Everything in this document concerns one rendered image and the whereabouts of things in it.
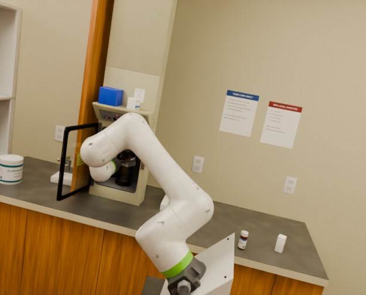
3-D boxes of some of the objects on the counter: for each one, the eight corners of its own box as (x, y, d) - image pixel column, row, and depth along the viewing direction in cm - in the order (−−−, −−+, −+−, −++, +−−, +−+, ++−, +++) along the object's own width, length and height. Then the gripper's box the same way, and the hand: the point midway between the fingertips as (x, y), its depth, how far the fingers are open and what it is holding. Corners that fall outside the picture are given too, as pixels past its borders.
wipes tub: (7, 175, 214) (9, 152, 211) (26, 180, 213) (28, 157, 209) (-8, 181, 202) (-7, 157, 199) (12, 187, 200) (14, 161, 197)
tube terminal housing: (104, 182, 235) (120, 68, 219) (150, 193, 230) (170, 77, 214) (88, 193, 211) (105, 65, 194) (139, 206, 206) (160, 76, 190)
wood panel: (102, 174, 250) (132, -33, 221) (106, 175, 250) (136, -32, 221) (69, 195, 203) (100, -65, 174) (74, 196, 202) (105, -64, 173)
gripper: (133, 163, 188) (144, 155, 210) (92, 154, 192) (108, 147, 213) (130, 176, 190) (142, 167, 211) (91, 167, 193) (106, 158, 215)
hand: (124, 157), depth 210 cm, fingers open, 11 cm apart
